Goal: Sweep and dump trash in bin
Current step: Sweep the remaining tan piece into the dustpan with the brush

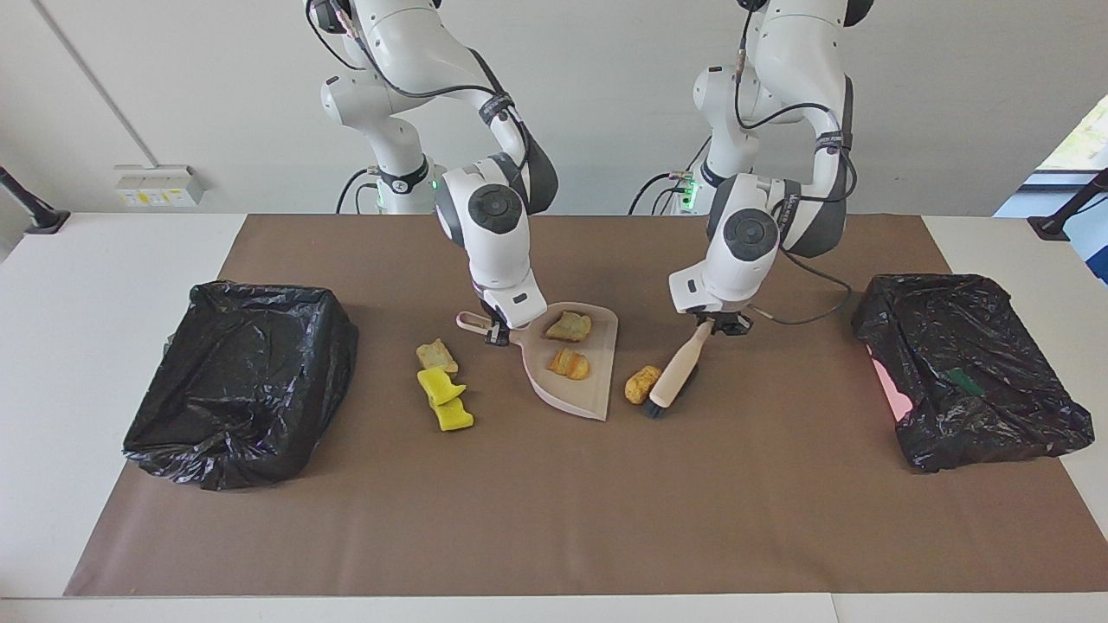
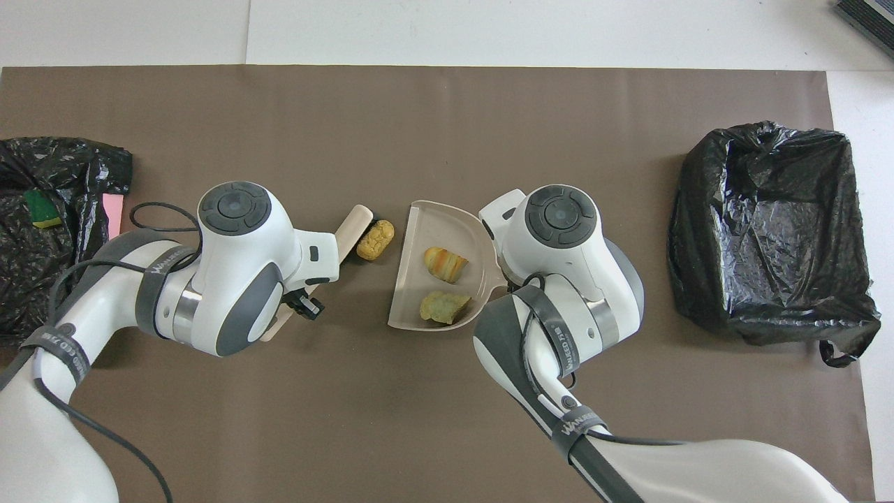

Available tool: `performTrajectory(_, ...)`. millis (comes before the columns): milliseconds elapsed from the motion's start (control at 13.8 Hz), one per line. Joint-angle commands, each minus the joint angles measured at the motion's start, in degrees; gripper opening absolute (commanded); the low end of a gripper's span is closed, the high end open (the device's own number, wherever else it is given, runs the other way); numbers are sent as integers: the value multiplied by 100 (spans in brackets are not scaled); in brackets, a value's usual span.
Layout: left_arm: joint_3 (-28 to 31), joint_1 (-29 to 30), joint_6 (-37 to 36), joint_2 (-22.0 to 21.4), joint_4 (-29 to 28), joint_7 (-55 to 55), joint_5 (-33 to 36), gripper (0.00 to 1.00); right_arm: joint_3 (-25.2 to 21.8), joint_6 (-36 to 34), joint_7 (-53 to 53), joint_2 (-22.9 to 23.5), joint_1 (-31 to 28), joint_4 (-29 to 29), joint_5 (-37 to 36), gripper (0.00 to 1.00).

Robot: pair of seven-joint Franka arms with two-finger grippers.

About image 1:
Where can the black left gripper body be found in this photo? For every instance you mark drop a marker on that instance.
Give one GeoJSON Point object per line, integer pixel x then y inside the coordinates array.
{"type": "Point", "coordinates": [731, 322]}

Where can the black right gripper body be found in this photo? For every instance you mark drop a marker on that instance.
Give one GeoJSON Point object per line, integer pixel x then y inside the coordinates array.
{"type": "Point", "coordinates": [499, 331]}

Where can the pale beige sponge piece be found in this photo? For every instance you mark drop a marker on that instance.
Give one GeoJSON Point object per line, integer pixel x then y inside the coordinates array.
{"type": "Point", "coordinates": [436, 356]}

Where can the striped toy croissant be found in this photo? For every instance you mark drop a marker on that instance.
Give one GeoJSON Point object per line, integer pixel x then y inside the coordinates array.
{"type": "Point", "coordinates": [570, 363]}
{"type": "Point", "coordinates": [569, 327]}

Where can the large yellow sponge piece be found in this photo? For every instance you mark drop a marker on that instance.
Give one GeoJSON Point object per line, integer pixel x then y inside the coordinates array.
{"type": "Point", "coordinates": [439, 385]}

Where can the small yellow sponge piece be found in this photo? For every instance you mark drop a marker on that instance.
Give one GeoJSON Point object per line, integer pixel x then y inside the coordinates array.
{"type": "Point", "coordinates": [452, 417]}

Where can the pale pink plastic dustpan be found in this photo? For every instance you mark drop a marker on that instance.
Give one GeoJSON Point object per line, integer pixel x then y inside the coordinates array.
{"type": "Point", "coordinates": [589, 394]}

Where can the brown bread roll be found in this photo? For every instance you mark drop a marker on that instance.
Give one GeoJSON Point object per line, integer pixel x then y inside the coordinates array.
{"type": "Point", "coordinates": [642, 385]}

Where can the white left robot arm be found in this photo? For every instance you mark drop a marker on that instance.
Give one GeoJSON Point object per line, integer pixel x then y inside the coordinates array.
{"type": "Point", "coordinates": [744, 251]}

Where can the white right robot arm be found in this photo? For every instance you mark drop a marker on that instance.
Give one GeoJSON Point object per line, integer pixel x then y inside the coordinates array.
{"type": "Point", "coordinates": [493, 242]}

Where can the pink plastic bin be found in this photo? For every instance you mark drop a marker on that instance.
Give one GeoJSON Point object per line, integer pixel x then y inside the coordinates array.
{"type": "Point", "coordinates": [887, 385]}

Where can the black trash bag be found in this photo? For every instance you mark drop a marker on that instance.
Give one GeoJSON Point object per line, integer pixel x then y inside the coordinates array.
{"type": "Point", "coordinates": [952, 329]}
{"type": "Point", "coordinates": [242, 389]}

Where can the brown paper table mat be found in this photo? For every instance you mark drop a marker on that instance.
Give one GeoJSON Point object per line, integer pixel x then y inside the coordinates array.
{"type": "Point", "coordinates": [779, 519]}

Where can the green and yellow sponge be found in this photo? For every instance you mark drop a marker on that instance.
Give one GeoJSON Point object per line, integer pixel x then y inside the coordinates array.
{"type": "Point", "coordinates": [963, 381]}

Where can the bright window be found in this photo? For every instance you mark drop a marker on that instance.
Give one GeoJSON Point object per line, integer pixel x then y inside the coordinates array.
{"type": "Point", "coordinates": [1082, 138]}

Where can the black camera stand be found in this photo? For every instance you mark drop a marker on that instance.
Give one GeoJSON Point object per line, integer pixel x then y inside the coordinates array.
{"type": "Point", "coordinates": [35, 212]}
{"type": "Point", "coordinates": [1065, 216]}

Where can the white wall socket box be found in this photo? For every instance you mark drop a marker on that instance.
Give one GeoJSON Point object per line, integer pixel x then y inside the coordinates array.
{"type": "Point", "coordinates": [160, 186]}

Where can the white wall conduit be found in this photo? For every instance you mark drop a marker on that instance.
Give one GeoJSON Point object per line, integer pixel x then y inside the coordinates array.
{"type": "Point", "coordinates": [88, 80]}

